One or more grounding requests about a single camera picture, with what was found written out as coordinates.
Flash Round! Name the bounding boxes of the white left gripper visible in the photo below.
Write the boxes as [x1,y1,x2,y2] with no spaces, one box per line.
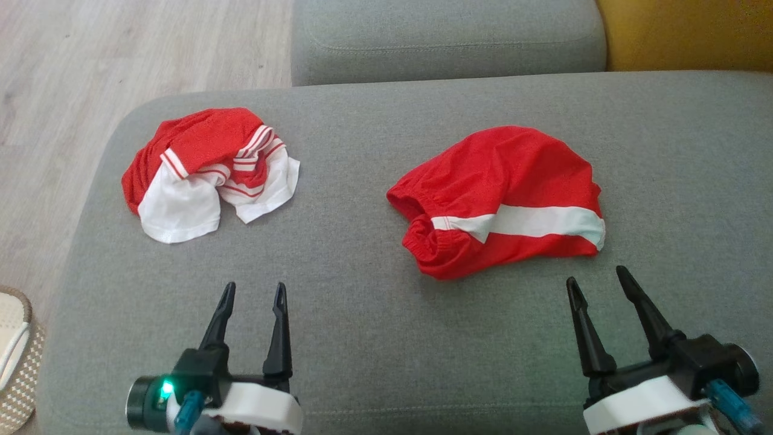
[126,282,304,435]

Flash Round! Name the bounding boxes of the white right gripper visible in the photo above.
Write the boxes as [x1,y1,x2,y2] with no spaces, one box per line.
[566,266,760,435]

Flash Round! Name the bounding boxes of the red shorts white stripe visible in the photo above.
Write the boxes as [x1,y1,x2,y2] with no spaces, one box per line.
[386,126,606,280]

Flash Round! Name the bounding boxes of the red white basketball jersey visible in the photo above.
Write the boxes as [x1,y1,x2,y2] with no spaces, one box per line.
[121,108,301,244]

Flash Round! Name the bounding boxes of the cream woven laundry basket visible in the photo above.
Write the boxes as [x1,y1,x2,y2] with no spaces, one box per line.
[0,285,46,434]

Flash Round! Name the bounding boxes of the yellow cushion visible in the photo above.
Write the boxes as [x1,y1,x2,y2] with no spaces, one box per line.
[597,0,773,73]

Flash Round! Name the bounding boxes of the grey sofa back cushion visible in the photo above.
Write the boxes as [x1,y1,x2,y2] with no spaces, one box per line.
[291,0,607,86]

